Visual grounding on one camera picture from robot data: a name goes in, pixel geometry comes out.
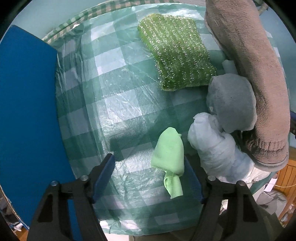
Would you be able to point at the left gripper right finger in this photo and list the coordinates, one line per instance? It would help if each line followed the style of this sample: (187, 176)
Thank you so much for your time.
(229, 211)

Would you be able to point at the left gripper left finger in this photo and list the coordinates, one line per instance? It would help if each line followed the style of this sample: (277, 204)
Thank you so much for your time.
(51, 220)

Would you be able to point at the white-blue cloth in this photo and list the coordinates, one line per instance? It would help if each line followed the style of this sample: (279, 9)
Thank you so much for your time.
(219, 154)

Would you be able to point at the light green cloth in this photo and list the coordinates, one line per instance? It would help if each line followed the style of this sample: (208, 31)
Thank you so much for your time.
(168, 156)

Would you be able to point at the grey-brown fleece towel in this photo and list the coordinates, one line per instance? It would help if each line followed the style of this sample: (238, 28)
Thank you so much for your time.
(237, 27)

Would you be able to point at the blue cardboard box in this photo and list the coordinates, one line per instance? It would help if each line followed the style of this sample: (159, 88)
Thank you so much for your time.
(32, 152)

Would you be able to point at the grey-blue rolled cloth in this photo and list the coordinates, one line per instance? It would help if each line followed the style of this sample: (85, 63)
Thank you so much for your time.
(231, 99)

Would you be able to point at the green checked plastic table cover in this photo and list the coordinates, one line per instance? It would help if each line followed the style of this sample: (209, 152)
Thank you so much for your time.
(109, 101)

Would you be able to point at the green sparkly scrubbing cloth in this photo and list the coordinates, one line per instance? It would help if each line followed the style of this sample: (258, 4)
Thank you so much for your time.
(177, 47)

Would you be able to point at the green checked fabric tablecloth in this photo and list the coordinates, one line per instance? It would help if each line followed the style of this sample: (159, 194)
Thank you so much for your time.
(100, 9)

